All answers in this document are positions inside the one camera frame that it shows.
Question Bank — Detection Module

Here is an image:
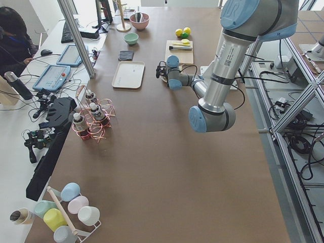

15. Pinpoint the grey folded cloth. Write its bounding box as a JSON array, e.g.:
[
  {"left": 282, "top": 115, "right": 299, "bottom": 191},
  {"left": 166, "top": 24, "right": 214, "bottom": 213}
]
[{"left": 118, "top": 50, "right": 134, "bottom": 61}]

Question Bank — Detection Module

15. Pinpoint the yellow cup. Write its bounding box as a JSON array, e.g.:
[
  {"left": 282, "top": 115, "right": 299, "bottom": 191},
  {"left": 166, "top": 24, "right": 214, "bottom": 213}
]
[{"left": 43, "top": 208, "right": 67, "bottom": 232}]

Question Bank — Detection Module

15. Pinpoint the white plate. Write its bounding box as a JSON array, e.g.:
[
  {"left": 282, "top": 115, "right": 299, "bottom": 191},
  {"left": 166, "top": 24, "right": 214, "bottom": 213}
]
[{"left": 159, "top": 65, "right": 184, "bottom": 83}]

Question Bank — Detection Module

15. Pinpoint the grey-blue cup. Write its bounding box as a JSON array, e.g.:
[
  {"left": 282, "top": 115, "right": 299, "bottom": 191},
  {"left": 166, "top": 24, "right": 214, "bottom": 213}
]
[{"left": 53, "top": 226, "right": 77, "bottom": 243}]

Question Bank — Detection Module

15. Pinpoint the white cup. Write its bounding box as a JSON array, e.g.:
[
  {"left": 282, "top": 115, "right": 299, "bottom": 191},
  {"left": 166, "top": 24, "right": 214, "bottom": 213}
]
[{"left": 77, "top": 206, "right": 100, "bottom": 226}]

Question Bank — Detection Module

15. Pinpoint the tea bottle front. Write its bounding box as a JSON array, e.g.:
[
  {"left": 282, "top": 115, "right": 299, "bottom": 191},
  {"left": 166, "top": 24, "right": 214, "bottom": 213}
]
[{"left": 73, "top": 112, "right": 90, "bottom": 140}]

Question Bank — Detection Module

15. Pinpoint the lime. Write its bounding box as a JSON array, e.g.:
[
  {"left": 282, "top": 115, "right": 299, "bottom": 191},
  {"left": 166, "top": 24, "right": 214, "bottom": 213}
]
[{"left": 181, "top": 32, "right": 189, "bottom": 39}]

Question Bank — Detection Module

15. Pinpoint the teach pendant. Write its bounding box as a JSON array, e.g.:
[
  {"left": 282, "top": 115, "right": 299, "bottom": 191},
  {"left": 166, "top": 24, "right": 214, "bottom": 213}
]
[
  {"left": 32, "top": 65, "right": 71, "bottom": 92},
  {"left": 56, "top": 45, "right": 82, "bottom": 67}
]

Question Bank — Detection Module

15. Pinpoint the tea bottle right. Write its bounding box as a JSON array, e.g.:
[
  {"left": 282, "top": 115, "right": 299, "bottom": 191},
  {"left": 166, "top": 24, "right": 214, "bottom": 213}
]
[{"left": 90, "top": 102, "right": 106, "bottom": 122}]

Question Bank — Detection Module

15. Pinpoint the upper whole lemon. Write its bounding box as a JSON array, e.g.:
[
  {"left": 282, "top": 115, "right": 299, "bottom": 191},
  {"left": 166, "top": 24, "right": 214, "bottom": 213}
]
[{"left": 175, "top": 28, "right": 183, "bottom": 37}]

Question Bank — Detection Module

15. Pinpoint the near teach pendant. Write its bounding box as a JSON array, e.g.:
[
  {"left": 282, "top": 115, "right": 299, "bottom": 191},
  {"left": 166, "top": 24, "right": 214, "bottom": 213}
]
[{"left": 32, "top": 65, "right": 71, "bottom": 92}]

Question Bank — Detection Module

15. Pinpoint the whole lemon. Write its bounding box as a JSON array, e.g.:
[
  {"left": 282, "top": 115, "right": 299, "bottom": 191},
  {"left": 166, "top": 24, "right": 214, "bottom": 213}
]
[
  {"left": 175, "top": 28, "right": 183, "bottom": 37},
  {"left": 183, "top": 27, "right": 191, "bottom": 35}
]

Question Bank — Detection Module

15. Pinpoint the green bowl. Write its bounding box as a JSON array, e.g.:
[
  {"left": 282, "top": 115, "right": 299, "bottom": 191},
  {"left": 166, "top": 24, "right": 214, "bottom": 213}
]
[{"left": 124, "top": 33, "right": 139, "bottom": 45}]

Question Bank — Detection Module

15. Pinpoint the seated person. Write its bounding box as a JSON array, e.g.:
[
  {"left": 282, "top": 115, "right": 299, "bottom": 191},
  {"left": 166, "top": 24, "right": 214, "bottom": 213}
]
[{"left": 1, "top": 7, "right": 38, "bottom": 76}]

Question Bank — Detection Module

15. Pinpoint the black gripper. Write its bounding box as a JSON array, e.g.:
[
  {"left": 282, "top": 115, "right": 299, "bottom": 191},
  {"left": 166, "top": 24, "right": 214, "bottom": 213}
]
[{"left": 155, "top": 61, "right": 167, "bottom": 79}]

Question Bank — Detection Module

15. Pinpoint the black long device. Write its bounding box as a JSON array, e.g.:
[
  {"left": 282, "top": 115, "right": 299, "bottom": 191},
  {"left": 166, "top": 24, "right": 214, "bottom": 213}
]
[{"left": 26, "top": 97, "right": 77, "bottom": 201}]

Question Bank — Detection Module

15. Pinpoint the green cup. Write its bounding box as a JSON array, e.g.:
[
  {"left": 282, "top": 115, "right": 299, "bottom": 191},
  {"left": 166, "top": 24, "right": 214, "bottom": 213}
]
[{"left": 34, "top": 200, "right": 57, "bottom": 219}]

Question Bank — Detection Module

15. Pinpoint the wooden stand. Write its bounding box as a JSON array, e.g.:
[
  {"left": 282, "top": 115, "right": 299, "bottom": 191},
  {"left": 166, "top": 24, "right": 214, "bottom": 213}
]
[{"left": 113, "top": 0, "right": 132, "bottom": 32}]

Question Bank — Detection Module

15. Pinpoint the cream rabbit tray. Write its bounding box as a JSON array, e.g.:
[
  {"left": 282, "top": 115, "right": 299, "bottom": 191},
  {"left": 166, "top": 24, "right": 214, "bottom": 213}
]
[{"left": 112, "top": 61, "right": 145, "bottom": 89}]

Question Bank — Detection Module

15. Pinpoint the tea bottle back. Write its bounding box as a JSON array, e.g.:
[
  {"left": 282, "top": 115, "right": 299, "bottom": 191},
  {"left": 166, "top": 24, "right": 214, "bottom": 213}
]
[{"left": 85, "top": 90, "right": 98, "bottom": 106}]

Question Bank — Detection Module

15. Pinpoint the white cup rack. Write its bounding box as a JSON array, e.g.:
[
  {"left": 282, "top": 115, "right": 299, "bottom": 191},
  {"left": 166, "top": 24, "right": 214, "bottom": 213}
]
[{"left": 47, "top": 186, "right": 102, "bottom": 242}]

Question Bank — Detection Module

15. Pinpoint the lower whole lemon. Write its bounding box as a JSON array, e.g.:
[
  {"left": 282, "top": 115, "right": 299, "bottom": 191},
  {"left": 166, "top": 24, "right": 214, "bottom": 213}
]
[{"left": 183, "top": 27, "right": 191, "bottom": 35}]

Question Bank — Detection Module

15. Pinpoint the lemon slice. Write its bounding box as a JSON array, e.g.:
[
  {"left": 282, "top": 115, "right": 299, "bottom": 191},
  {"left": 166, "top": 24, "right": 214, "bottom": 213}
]
[{"left": 181, "top": 39, "right": 190, "bottom": 45}]

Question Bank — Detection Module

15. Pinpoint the aluminium frame post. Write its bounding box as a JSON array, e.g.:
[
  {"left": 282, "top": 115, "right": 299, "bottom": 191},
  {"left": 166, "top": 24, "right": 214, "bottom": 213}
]
[{"left": 57, "top": 0, "right": 95, "bottom": 78}]

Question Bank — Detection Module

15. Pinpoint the far teach pendant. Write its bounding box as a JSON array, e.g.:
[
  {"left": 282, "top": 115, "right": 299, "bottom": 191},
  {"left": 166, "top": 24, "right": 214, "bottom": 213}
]
[{"left": 56, "top": 45, "right": 82, "bottom": 67}]

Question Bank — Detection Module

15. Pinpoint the paper cup with metal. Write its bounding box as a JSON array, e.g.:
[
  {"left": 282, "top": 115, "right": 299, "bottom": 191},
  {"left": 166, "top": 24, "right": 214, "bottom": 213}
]
[{"left": 10, "top": 208, "right": 34, "bottom": 225}]

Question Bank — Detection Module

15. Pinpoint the pink bowl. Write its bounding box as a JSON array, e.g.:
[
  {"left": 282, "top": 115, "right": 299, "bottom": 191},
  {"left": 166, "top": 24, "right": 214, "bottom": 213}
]
[{"left": 129, "top": 13, "right": 150, "bottom": 30}]

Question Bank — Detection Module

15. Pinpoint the wooden cutting board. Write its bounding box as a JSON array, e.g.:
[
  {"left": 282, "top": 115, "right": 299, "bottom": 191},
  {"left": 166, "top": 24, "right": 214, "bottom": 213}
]
[{"left": 165, "top": 40, "right": 194, "bottom": 64}]

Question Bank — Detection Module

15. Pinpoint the tea bottle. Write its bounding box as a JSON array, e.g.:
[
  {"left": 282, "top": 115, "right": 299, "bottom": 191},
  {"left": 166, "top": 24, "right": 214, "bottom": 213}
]
[
  {"left": 73, "top": 112, "right": 90, "bottom": 140},
  {"left": 85, "top": 90, "right": 98, "bottom": 106},
  {"left": 90, "top": 102, "right": 106, "bottom": 122}
]

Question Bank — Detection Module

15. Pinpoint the metal ice scoop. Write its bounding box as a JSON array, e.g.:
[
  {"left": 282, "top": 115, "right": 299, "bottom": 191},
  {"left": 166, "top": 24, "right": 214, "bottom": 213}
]
[{"left": 134, "top": 12, "right": 143, "bottom": 23}]

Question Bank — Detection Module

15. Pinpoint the yellow plastic knife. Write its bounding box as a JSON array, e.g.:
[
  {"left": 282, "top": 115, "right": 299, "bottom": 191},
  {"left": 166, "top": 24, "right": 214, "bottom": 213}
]
[{"left": 171, "top": 43, "right": 191, "bottom": 47}]

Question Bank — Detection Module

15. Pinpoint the blue cup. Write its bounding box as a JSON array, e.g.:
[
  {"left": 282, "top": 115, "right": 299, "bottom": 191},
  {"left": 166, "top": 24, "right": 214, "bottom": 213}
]
[{"left": 61, "top": 182, "right": 80, "bottom": 201}]

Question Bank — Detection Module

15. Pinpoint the copper wire bottle rack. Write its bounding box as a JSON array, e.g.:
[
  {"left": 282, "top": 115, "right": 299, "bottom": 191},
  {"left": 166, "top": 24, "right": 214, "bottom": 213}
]
[{"left": 72, "top": 85, "right": 116, "bottom": 141}]

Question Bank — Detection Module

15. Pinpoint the black keyboard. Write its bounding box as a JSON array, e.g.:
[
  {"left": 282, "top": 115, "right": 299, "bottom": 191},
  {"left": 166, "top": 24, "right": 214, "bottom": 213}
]
[{"left": 61, "top": 23, "right": 73, "bottom": 44}]

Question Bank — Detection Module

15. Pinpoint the pink cup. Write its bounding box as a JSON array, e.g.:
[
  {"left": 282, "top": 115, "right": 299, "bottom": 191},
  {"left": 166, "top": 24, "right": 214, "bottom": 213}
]
[{"left": 68, "top": 195, "right": 89, "bottom": 214}]

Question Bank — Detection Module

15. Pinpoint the black thermos bottle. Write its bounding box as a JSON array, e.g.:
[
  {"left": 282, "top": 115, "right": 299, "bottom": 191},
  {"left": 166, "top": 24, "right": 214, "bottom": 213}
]
[{"left": 4, "top": 71, "right": 33, "bottom": 100}]

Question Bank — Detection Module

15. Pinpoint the computer mouse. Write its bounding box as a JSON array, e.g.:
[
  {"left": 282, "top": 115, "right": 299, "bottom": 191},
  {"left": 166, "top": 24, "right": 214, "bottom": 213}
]
[{"left": 40, "top": 49, "right": 53, "bottom": 57}]

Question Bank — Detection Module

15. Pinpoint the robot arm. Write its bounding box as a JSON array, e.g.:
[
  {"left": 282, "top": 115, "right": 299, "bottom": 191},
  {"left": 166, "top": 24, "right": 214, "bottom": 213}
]
[{"left": 156, "top": 0, "right": 299, "bottom": 133}]

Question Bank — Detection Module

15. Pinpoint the black monitor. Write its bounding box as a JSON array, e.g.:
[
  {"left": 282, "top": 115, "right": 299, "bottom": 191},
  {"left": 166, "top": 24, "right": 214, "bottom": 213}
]
[{"left": 93, "top": 0, "right": 113, "bottom": 29}]

